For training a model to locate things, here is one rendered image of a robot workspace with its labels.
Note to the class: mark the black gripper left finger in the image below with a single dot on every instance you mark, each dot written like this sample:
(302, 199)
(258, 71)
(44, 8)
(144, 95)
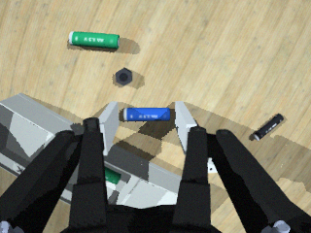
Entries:
(27, 204)

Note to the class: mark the black battery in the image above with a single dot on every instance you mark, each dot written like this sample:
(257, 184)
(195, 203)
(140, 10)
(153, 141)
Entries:
(268, 127)

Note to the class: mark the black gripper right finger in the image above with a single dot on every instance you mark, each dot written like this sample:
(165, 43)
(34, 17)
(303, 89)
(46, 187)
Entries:
(260, 203)

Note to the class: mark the white domino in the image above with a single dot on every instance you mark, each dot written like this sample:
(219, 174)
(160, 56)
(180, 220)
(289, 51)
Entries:
(211, 168)

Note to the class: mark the dark grey hex nut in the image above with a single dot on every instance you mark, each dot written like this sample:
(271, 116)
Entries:
(124, 76)

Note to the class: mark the white three-compartment bin rack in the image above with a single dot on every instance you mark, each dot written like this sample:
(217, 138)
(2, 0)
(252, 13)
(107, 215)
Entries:
(21, 140)

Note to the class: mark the green aa battery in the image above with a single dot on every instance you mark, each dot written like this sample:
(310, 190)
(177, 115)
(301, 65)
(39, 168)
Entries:
(112, 176)
(94, 40)

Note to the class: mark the blue aa battery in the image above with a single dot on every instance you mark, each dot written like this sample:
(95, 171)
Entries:
(146, 114)

